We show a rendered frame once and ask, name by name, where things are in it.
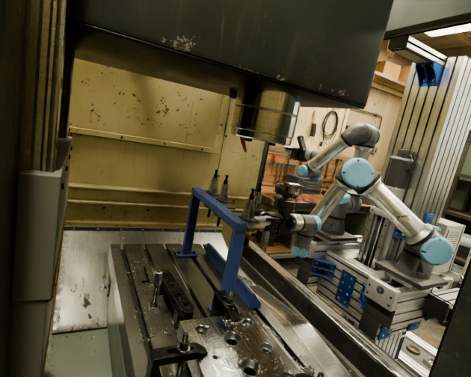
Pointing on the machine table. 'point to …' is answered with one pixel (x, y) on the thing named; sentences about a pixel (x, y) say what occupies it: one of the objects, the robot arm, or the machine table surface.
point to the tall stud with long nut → (156, 286)
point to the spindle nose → (265, 114)
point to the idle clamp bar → (168, 285)
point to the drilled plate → (216, 345)
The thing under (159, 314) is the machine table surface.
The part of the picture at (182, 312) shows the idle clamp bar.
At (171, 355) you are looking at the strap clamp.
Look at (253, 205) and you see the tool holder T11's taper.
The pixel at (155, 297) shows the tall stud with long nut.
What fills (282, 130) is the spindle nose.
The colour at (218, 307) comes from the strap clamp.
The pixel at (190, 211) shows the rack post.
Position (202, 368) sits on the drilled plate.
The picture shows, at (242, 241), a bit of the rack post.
